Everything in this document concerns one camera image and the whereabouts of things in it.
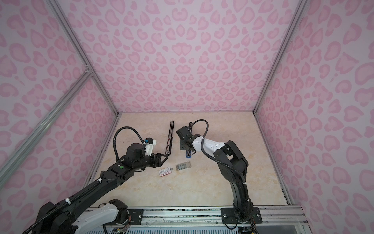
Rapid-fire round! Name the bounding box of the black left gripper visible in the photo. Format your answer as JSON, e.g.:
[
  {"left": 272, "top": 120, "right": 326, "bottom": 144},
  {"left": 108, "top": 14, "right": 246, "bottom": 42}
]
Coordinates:
[{"left": 134, "top": 152, "right": 169, "bottom": 172}]

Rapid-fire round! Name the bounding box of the red white staple box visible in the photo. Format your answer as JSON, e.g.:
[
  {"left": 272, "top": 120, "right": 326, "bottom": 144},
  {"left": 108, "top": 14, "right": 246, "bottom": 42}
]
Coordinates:
[{"left": 159, "top": 167, "right": 172, "bottom": 177}]

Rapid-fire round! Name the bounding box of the silver staple strips tray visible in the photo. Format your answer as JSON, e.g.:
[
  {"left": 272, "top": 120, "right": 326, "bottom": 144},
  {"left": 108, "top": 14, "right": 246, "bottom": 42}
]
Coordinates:
[{"left": 176, "top": 161, "right": 191, "bottom": 171}]

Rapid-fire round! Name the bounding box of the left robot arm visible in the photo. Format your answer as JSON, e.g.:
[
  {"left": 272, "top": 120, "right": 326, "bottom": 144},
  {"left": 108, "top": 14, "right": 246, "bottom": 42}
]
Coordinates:
[{"left": 24, "top": 143, "right": 169, "bottom": 234}]

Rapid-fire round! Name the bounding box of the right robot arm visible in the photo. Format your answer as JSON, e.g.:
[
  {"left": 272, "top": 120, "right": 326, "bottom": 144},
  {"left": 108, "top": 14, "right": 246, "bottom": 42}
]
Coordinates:
[{"left": 176, "top": 126, "right": 253, "bottom": 223}]

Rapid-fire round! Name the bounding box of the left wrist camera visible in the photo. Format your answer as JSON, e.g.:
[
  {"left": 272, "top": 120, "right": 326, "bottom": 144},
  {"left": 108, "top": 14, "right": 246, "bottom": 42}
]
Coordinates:
[{"left": 144, "top": 137, "right": 157, "bottom": 157}]

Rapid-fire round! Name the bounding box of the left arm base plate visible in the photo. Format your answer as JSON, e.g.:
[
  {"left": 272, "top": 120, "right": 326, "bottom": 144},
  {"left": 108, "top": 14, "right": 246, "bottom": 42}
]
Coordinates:
[{"left": 116, "top": 209, "right": 144, "bottom": 226}]

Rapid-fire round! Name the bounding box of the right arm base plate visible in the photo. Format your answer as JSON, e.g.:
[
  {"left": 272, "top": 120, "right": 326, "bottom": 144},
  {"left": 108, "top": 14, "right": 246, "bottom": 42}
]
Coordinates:
[{"left": 220, "top": 207, "right": 263, "bottom": 224}]

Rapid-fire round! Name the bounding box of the aluminium front rail frame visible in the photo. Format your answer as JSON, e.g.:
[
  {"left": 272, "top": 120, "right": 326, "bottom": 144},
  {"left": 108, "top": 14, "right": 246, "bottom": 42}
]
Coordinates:
[{"left": 54, "top": 204, "right": 312, "bottom": 234}]

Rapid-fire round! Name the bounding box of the aluminium diagonal wall strut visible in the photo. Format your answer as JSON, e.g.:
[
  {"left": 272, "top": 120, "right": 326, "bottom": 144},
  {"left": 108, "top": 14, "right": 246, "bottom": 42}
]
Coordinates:
[{"left": 1, "top": 69, "right": 92, "bottom": 188}]

